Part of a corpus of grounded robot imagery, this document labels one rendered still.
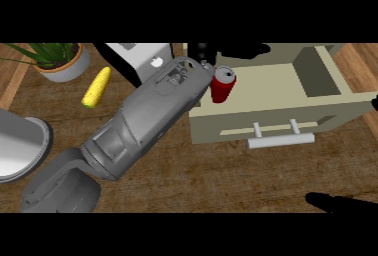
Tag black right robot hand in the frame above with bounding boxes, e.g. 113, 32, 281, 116
305, 191, 378, 214

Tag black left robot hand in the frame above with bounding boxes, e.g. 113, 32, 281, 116
190, 42, 274, 67

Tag beige open drawer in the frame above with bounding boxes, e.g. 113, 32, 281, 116
182, 42, 378, 118

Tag red can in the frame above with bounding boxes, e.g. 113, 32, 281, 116
210, 65, 238, 105

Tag beige drawer front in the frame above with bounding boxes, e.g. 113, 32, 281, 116
188, 99, 378, 145

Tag white and black appliance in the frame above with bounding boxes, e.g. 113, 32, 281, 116
94, 42, 175, 90

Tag yellow corn cob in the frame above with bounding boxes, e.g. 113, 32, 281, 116
80, 66, 114, 109

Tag grey plant pot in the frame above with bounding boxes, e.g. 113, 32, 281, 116
32, 43, 94, 84

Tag green leafy plant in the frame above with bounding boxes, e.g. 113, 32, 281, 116
0, 42, 82, 70

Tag grey round metal pot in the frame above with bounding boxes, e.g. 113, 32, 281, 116
0, 108, 55, 185

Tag pale grey drawer handle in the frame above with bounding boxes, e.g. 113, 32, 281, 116
246, 118, 316, 150

